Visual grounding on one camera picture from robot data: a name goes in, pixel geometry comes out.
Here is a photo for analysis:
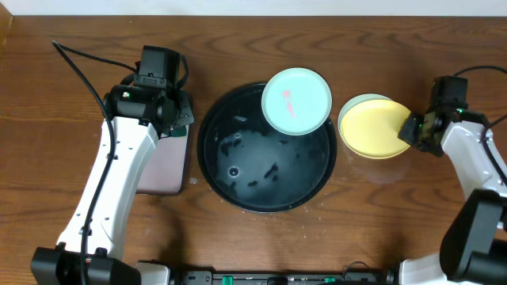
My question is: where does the green yellow sponge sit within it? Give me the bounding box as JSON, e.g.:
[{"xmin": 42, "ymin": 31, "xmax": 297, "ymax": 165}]
[{"xmin": 169, "ymin": 126, "xmax": 188, "ymax": 138}]

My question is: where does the yellow plate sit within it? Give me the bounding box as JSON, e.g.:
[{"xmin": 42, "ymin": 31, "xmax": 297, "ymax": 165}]
[{"xmin": 339, "ymin": 100, "xmax": 410, "ymax": 159}]

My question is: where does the mint plate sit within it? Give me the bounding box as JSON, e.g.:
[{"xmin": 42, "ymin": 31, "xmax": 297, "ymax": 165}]
[
  {"xmin": 337, "ymin": 93, "xmax": 391, "ymax": 131},
  {"xmin": 261, "ymin": 67, "xmax": 332, "ymax": 136}
]

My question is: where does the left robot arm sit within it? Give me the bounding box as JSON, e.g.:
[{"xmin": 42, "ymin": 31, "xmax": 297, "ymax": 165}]
[{"xmin": 31, "ymin": 85, "xmax": 194, "ymax": 284}]

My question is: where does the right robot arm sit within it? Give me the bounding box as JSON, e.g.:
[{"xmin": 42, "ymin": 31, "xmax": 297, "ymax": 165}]
[{"xmin": 398, "ymin": 106, "xmax": 506, "ymax": 285}]

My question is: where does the black rectangular tray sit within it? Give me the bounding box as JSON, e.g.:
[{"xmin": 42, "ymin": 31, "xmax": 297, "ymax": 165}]
[{"xmin": 136, "ymin": 125, "xmax": 189, "ymax": 196}]

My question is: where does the black round tray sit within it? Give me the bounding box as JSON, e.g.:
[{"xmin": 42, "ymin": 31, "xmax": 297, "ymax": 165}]
[{"xmin": 196, "ymin": 82, "xmax": 337, "ymax": 213}]

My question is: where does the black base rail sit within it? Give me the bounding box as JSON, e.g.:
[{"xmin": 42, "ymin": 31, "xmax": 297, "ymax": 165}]
[{"xmin": 169, "ymin": 261, "xmax": 399, "ymax": 285}]

